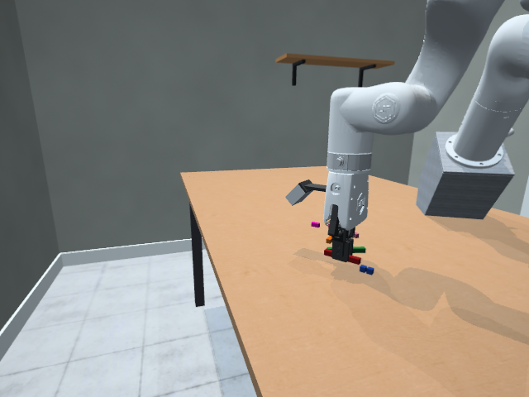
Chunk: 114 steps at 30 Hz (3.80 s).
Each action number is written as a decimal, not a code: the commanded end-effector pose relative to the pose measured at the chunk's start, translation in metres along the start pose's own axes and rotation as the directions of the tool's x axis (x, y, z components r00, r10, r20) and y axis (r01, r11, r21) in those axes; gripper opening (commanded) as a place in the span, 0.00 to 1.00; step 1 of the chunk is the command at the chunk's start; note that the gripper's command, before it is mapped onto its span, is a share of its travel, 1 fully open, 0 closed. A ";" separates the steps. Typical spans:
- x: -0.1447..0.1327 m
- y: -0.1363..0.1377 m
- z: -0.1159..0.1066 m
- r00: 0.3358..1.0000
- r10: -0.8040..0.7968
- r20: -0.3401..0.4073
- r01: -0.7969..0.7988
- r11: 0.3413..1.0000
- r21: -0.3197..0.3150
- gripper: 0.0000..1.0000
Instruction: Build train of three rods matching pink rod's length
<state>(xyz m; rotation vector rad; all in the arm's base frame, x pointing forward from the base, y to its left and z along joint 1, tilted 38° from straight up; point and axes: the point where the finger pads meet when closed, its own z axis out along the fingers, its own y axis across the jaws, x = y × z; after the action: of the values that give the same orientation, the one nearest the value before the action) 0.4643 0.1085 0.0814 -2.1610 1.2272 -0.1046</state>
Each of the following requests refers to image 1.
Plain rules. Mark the green rod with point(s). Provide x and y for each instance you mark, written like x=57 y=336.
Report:
x=356 y=249

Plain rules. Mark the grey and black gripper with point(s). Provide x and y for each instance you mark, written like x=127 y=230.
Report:
x=346 y=202

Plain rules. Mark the dark red rod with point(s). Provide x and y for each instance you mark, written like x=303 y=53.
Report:
x=352 y=259

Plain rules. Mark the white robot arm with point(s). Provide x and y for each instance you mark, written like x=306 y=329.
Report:
x=454 y=32

